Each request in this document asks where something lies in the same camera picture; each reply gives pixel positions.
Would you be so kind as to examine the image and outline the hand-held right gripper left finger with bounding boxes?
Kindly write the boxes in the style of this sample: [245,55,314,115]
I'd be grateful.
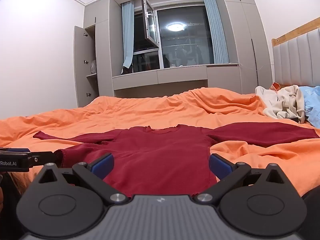
[35,152,129,205]

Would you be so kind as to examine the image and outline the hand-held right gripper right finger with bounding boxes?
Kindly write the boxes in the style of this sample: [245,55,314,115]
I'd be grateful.
[194,153,287,205]

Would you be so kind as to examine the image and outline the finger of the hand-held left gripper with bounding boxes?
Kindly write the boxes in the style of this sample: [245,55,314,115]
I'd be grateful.
[28,151,63,168]

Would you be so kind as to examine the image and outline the dark red long-sleeved shirt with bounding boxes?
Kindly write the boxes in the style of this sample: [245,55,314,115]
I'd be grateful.
[33,124,320,198]

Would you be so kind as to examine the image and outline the orange bed blanket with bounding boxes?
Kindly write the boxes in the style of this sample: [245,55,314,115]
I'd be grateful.
[0,87,320,200]

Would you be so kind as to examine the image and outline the cream garment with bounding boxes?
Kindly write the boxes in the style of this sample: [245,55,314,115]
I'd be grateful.
[255,85,306,123]

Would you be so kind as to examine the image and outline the person's dark pants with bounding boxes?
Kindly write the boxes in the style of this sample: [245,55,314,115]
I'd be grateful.
[300,187,320,233]

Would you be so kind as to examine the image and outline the light blue garment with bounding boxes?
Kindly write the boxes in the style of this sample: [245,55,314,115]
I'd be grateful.
[298,86,320,128]

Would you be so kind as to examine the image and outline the grey built-in wardrobe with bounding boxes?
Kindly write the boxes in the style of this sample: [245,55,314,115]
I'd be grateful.
[73,0,273,108]

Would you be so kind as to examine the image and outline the glass window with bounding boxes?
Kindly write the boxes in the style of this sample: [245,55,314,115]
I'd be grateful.
[132,0,215,73]

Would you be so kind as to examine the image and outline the grey padded wooden headboard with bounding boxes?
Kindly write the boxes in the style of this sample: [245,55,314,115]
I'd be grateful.
[271,17,320,90]

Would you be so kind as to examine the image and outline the short light blue curtain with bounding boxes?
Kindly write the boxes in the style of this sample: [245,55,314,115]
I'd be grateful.
[121,1,135,69]

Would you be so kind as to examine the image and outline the long light blue curtain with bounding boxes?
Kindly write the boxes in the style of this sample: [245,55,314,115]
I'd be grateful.
[201,0,229,64]

